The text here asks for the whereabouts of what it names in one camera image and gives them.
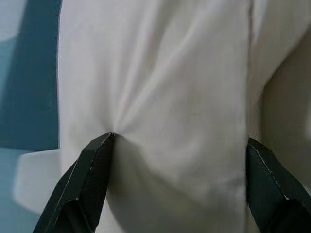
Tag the teal blue bed sheet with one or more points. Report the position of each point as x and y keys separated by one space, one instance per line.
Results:
x=29 y=97

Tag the white pillow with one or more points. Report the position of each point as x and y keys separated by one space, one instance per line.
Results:
x=175 y=85
x=36 y=177

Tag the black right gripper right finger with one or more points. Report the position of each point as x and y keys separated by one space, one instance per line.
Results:
x=272 y=194

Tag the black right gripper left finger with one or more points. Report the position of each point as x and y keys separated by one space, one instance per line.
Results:
x=82 y=179

